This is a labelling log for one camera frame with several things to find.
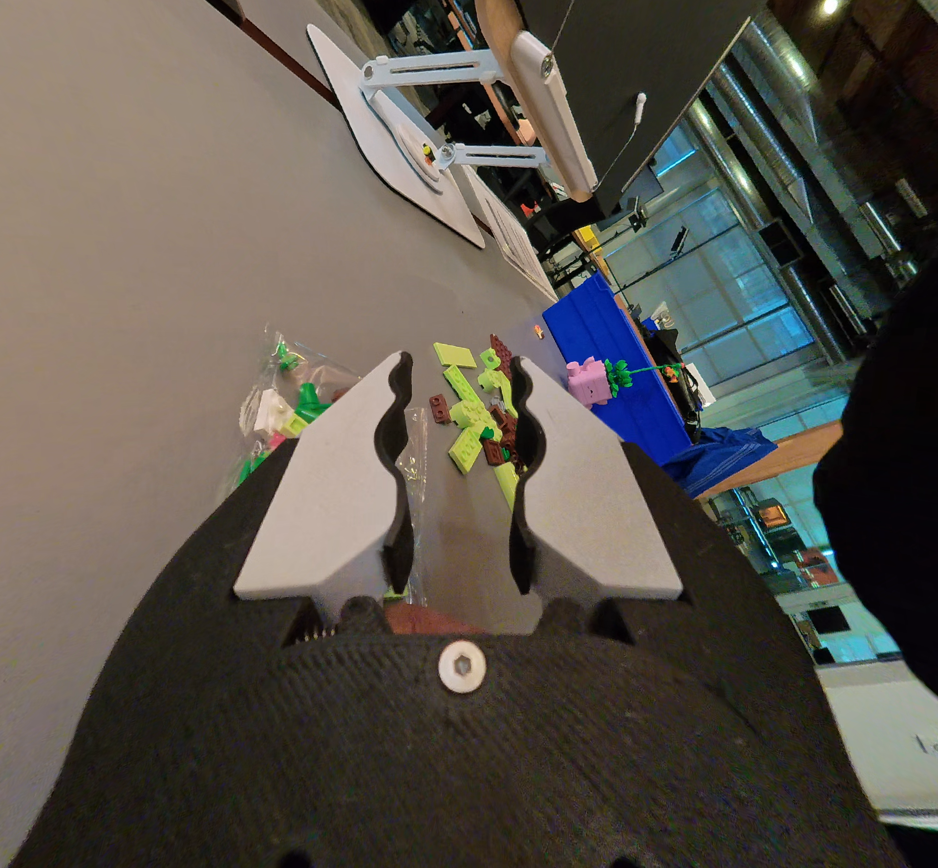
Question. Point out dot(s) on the small sealed bag of pieces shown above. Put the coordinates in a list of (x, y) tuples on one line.
[(275, 410)]

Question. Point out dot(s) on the large black display screen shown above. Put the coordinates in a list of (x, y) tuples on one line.
[(645, 186)]

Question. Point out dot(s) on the laminated paper sheet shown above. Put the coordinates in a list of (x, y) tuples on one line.
[(513, 238)]

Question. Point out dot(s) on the large brown studded plate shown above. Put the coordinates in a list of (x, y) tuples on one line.
[(500, 349)]

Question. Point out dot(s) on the wooden support post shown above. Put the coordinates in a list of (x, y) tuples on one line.
[(791, 454)]

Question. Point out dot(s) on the pile of toy bricks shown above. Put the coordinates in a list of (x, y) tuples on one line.
[(469, 417)]

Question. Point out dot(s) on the pink toy pot plant model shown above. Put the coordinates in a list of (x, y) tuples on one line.
[(586, 384)]

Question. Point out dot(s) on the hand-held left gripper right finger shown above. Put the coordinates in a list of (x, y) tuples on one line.
[(597, 516)]

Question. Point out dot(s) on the blue cloth bag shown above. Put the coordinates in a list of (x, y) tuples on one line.
[(718, 454)]

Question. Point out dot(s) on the black monitor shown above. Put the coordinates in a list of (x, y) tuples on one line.
[(659, 40)]

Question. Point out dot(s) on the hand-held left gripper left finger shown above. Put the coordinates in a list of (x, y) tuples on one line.
[(322, 516)]

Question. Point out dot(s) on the small yellow bin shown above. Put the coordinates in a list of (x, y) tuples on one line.
[(586, 234)]

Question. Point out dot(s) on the lime flat tile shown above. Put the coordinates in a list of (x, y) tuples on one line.
[(454, 353)]

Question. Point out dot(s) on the silver ventilation duct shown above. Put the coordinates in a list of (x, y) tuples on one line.
[(777, 113)]

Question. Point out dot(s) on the blue storage bin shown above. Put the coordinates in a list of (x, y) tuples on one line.
[(637, 414)]

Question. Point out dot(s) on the white monitor stand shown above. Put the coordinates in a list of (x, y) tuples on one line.
[(344, 77)]

